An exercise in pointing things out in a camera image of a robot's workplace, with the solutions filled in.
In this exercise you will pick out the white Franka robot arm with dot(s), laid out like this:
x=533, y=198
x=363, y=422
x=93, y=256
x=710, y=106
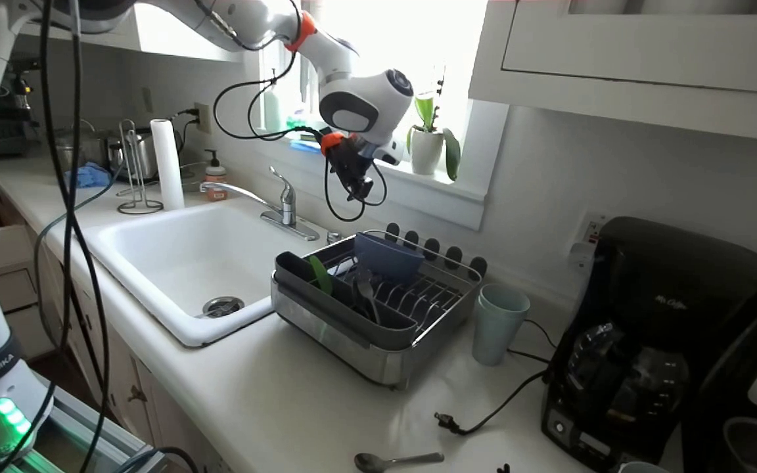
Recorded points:
x=367, y=106

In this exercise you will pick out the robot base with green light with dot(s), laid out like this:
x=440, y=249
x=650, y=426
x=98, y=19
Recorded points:
x=53, y=437

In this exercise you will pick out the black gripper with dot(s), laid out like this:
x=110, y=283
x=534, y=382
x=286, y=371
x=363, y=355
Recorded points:
x=348, y=164

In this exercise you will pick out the wall outlet with plug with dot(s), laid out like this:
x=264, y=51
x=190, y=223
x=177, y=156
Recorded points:
x=200, y=118

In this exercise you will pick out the white wall cabinet with door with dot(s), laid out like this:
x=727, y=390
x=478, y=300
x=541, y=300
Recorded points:
x=642, y=62

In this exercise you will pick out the green utensil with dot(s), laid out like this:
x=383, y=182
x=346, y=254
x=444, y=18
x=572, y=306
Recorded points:
x=320, y=275

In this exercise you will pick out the black countertop appliance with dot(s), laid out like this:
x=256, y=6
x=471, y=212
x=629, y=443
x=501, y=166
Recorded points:
x=748, y=411

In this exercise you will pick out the white kitchen sink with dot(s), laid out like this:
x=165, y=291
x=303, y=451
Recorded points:
x=177, y=265

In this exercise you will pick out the black coffee maker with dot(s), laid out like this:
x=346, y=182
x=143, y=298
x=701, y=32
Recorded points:
x=659, y=350

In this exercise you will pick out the blue rag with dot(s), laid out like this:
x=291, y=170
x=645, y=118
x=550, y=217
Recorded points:
x=90, y=175

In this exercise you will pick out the white wall outlet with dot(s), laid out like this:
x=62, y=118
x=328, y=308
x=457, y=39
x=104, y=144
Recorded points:
x=591, y=238

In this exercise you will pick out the silver espresso machine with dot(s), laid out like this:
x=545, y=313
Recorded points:
x=6, y=114

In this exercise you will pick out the plain white wall cabinet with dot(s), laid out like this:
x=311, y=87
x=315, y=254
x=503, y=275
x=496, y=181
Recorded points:
x=177, y=30

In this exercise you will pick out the metal fork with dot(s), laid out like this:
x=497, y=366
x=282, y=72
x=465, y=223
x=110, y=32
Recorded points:
x=367, y=298

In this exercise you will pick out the blue bowl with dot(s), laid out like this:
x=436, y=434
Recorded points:
x=391, y=258

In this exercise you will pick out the metal spoon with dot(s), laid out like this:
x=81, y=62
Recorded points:
x=395, y=458

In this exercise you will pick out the white framed window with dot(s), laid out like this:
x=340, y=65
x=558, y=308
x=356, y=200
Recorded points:
x=458, y=69

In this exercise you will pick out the chrome faucet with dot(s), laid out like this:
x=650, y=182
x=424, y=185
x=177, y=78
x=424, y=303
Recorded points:
x=286, y=206

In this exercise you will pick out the potted plant in white pot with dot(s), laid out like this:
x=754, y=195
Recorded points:
x=428, y=149

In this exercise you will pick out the silver dish rack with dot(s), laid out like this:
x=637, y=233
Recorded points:
x=380, y=358

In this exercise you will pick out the small orange soap dispenser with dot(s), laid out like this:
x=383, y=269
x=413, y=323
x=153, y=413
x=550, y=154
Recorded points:
x=214, y=182

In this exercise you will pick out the open cabinet drawer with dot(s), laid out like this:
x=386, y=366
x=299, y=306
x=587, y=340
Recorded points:
x=12, y=265

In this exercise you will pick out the white paper towel roll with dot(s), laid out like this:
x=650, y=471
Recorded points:
x=166, y=166

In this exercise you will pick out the pale green cup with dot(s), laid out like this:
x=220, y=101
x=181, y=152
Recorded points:
x=497, y=325

